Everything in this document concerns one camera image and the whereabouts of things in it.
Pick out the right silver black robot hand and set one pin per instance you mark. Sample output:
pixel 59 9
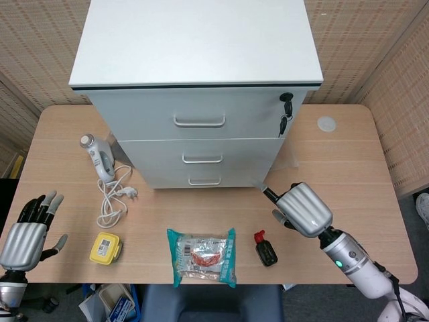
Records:
pixel 303 209

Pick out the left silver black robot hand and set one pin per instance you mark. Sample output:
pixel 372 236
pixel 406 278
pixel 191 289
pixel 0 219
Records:
pixel 23 245

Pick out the shallow white drawer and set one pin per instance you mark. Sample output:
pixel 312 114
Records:
pixel 241 152

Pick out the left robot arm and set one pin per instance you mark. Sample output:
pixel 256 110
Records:
pixel 11 290

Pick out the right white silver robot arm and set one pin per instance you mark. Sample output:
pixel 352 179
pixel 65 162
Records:
pixel 355 261

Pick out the tall white drawer with lock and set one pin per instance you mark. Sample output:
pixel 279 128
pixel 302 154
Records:
pixel 241 114

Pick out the lowest white drawer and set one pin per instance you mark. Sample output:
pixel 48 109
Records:
pixel 161 179

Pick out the white drawer cabinet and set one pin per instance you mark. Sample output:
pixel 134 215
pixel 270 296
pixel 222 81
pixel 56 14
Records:
pixel 197 43

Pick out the black sauce bottle red cap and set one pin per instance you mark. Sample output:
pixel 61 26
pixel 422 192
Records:
pixel 266 253

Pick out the yellow flat object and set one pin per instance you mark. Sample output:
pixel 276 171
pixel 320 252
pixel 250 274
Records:
pixel 15 167

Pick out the yellow lidded plastic box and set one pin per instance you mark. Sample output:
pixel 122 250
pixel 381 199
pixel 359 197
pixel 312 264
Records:
pixel 104 248

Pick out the black hanging key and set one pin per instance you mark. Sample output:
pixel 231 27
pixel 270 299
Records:
pixel 283 125

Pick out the round white desk grommet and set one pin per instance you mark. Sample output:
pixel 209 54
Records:
pixel 326 123

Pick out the black key in lock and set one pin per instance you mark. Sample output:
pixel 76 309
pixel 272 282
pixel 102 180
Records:
pixel 288 108

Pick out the white box with blue carton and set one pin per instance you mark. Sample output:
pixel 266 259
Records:
pixel 115 303

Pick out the teal snack packet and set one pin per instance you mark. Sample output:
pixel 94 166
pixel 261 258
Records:
pixel 201 256

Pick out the white handheld electric device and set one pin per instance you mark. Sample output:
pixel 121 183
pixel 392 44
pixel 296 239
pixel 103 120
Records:
pixel 100 161

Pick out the white shoe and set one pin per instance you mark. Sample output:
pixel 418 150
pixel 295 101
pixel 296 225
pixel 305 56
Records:
pixel 423 209

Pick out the dark blue chair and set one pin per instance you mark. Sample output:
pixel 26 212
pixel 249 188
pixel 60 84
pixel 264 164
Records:
pixel 211 303

